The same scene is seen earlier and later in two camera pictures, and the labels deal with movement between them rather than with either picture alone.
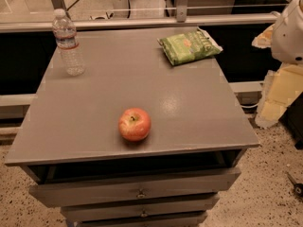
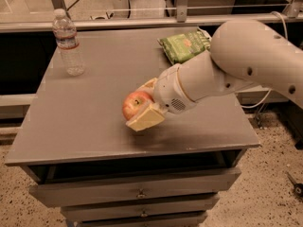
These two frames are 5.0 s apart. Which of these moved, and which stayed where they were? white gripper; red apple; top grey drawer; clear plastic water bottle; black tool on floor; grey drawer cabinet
Moved: white gripper; red apple
Stayed: black tool on floor; top grey drawer; clear plastic water bottle; grey drawer cabinet
